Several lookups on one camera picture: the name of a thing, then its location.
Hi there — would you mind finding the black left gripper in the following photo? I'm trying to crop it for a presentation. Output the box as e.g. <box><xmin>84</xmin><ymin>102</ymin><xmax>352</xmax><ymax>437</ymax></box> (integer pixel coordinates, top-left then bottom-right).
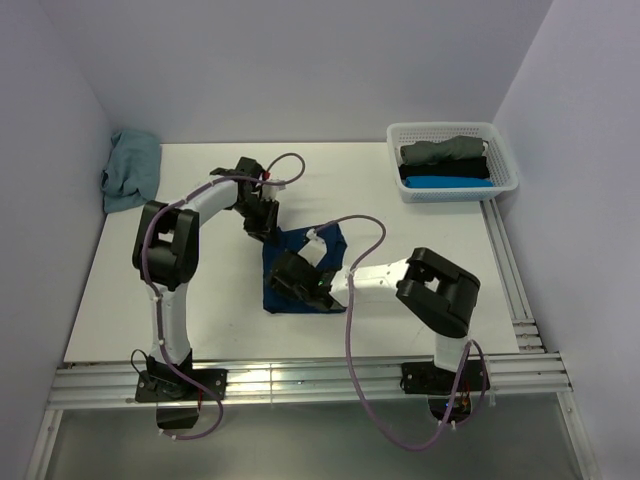
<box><xmin>231</xmin><ymin>195</ymin><xmax>279</xmax><ymax>247</ymax></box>

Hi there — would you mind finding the dark blue t shirt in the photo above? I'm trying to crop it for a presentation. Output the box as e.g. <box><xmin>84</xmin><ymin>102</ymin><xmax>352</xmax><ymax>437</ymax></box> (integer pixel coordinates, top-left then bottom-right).
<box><xmin>262</xmin><ymin>224</ymin><xmax>347</xmax><ymax>314</ymax></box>

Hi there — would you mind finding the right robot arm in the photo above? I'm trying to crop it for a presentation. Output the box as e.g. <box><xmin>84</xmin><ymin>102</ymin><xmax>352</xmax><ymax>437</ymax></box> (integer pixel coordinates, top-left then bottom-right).
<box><xmin>266</xmin><ymin>247</ymin><xmax>481</xmax><ymax>390</ymax></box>

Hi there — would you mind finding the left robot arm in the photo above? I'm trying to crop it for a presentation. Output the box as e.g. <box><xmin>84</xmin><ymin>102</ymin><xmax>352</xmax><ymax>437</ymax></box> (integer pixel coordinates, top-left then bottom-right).
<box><xmin>132</xmin><ymin>157</ymin><xmax>279</xmax><ymax>399</ymax></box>

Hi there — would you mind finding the pale teal t shirt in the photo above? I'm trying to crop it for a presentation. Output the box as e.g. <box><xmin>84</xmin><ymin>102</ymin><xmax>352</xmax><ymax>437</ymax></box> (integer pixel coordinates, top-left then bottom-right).
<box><xmin>101</xmin><ymin>129</ymin><xmax>161</xmax><ymax>214</ymax></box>

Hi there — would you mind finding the light blue rolled t shirt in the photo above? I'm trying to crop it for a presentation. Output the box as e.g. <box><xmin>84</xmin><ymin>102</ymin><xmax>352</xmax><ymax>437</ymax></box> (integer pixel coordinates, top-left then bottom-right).
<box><xmin>404</xmin><ymin>176</ymin><xmax>493</xmax><ymax>189</ymax></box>

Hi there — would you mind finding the grey rolled t shirt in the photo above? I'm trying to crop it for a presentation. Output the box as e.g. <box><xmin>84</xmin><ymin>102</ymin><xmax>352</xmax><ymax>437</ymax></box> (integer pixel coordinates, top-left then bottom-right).
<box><xmin>399</xmin><ymin>136</ymin><xmax>487</xmax><ymax>165</ymax></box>

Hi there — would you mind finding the black rolled t shirt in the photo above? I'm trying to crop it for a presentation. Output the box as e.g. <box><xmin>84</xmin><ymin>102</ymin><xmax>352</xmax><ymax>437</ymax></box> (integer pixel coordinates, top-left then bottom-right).
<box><xmin>398</xmin><ymin>156</ymin><xmax>490</xmax><ymax>180</ymax></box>

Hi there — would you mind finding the white plastic basket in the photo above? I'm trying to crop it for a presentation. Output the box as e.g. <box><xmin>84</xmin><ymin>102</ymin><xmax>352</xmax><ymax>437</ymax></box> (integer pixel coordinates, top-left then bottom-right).
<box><xmin>387</xmin><ymin>122</ymin><xmax>518</xmax><ymax>203</ymax></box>

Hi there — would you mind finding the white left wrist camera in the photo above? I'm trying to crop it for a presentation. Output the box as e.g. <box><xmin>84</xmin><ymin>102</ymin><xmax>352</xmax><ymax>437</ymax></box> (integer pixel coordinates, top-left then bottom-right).
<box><xmin>256</xmin><ymin>180</ymin><xmax>286</xmax><ymax>201</ymax></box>

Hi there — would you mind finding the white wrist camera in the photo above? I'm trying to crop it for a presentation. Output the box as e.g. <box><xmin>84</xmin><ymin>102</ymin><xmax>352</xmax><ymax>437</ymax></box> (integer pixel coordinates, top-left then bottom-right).
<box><xmin>256</xmin><ymin>180</ymin><xmax>286</xmax><ymax>201</ymax></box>
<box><xmin>298</xmin><ymin>228</ymin><xmax>328</xmax><ymax>267</ymax></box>

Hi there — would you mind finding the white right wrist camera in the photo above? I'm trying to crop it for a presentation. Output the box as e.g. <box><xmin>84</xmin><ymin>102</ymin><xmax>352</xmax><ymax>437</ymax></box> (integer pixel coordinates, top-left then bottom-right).
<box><xmin>298</xmin><ymin>228</ymin><xmax>328</xmax><ymax>267</ymax></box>

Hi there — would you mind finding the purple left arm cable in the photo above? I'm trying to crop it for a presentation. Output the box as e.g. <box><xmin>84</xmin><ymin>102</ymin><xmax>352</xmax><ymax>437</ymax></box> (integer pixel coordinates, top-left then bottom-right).
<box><xmin>142</xmin><ymin>152</ymin><xmax>306</xmax><ymax>441</ymax></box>

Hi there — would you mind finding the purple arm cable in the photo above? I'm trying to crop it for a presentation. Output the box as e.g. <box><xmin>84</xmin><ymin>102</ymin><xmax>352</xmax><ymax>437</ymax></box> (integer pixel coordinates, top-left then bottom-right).
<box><xmin>308</xmin><ymin>214</ymin><xmax>490</xmax><ymax>451</ymax></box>
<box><xmin>142</xmin><ymin>152</ymin><xmax>306</xmax><ymax>441</ymax></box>

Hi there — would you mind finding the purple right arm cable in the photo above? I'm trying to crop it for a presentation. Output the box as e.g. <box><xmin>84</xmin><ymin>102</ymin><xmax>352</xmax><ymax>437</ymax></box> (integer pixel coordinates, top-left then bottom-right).
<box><xmin>308</xmin><ymin>214</ymin><xmax>490</xmax><ymax>451</ymax></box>

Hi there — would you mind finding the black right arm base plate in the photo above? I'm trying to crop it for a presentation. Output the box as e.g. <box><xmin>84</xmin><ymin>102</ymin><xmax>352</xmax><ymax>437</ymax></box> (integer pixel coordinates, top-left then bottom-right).
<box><xmin>400</xmin><ymin>359</ymin><xmax>491</xmax><ymax>422</ymax></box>

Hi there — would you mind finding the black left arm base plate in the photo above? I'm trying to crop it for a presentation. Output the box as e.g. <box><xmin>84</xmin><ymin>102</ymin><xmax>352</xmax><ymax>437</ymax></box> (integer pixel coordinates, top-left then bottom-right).
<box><xmin>134</xmin><ymin>368</ymin><xmax>228</xmax><ymax>430</ymax></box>

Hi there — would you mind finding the aluminium frame rail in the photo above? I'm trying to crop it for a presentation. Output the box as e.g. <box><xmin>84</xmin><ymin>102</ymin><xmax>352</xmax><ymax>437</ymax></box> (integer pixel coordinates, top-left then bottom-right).
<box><xmin>27</xmin><ymin>200</ymin><xmax>601</xmax><ymax>479</ymax></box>

